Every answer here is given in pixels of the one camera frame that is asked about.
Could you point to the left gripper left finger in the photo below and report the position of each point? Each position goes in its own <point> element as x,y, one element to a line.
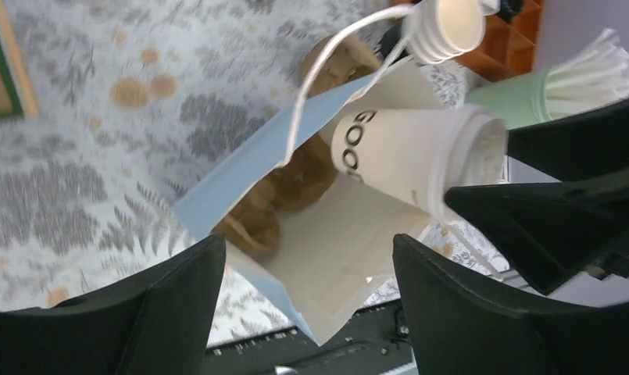
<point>156,321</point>

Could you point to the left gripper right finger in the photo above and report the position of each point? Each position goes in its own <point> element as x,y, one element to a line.
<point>462,322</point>

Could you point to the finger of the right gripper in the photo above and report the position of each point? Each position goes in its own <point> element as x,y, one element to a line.
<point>550,232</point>
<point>577,147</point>

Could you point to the cardboard cup carrier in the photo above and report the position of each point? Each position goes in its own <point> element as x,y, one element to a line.
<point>252,224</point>
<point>351,60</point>

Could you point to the light blue paper bag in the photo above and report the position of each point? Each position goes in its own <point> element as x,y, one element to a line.
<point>334,254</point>

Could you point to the white paper coffee cup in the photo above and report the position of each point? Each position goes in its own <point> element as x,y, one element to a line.
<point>399,152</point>

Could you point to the white plastic cup lid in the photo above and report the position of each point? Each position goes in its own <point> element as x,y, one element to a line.
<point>469,153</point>

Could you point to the white wrapped straws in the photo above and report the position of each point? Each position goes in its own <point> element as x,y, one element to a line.
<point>595,77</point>

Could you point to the green straw holder cup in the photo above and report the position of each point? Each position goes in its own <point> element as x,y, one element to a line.
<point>521,101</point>

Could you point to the stack of paper cups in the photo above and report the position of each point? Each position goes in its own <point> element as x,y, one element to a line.
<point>437,31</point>

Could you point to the green paper bag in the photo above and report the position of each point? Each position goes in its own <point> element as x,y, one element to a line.
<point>17,94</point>

